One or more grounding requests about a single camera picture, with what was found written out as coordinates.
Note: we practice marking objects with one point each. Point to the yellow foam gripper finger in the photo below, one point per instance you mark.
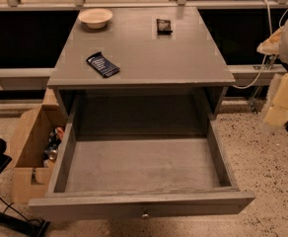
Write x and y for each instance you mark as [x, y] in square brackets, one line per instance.
[275, 111]
[271, 45]

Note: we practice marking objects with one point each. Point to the blue rxbar blueberry wrapper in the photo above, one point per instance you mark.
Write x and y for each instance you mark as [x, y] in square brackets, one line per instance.
[102, 65]

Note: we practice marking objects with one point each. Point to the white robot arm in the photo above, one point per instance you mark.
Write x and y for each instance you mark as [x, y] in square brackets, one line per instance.
[283, 47]

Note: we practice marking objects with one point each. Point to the open grey top drawer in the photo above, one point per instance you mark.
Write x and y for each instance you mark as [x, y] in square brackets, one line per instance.
[110, 167]

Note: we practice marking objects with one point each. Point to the metal drawer knob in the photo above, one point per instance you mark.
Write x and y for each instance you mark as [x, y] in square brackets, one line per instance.
[145, 214]

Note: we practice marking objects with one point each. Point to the diagonal metal rod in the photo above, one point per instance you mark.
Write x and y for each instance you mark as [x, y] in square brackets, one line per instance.
[267, 64]

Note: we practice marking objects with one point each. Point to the grey wooden nightstand cabinet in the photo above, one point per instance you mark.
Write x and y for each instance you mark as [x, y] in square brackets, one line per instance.
[155, 71]

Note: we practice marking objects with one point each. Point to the black snack packet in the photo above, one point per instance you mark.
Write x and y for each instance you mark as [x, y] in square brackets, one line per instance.
[164, 27]

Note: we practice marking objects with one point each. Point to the cream ceramic bowl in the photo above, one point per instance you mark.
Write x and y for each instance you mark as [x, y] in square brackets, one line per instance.
[95, 18]

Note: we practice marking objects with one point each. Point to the cans and trash in box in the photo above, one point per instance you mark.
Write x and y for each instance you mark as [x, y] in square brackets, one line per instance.
[51, 150]

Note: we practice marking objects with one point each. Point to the cardboard box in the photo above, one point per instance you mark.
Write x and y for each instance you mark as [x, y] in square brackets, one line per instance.
[31, 175]

